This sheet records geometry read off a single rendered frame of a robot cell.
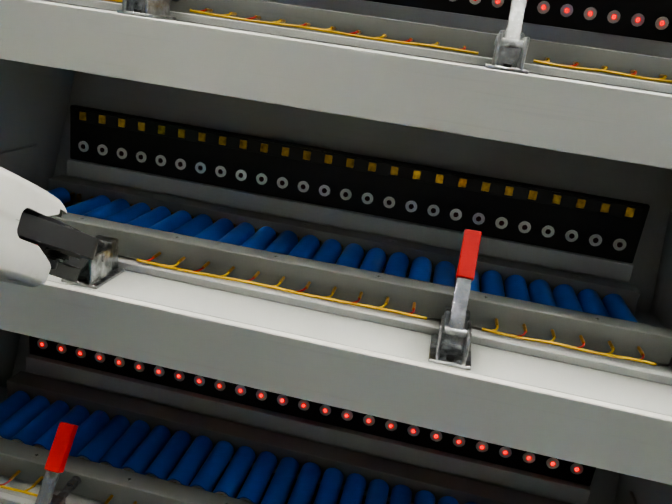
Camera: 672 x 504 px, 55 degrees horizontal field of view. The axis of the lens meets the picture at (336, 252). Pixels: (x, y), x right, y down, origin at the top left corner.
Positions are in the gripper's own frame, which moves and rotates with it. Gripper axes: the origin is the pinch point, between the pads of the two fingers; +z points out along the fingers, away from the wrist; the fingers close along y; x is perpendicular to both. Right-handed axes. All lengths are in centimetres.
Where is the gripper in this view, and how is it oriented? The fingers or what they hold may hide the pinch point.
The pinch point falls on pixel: (37, 246)
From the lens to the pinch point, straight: 44.5
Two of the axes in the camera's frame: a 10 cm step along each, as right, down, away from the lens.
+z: 1.0, 2.1, 9.7
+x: 2.2, -9.6, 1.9
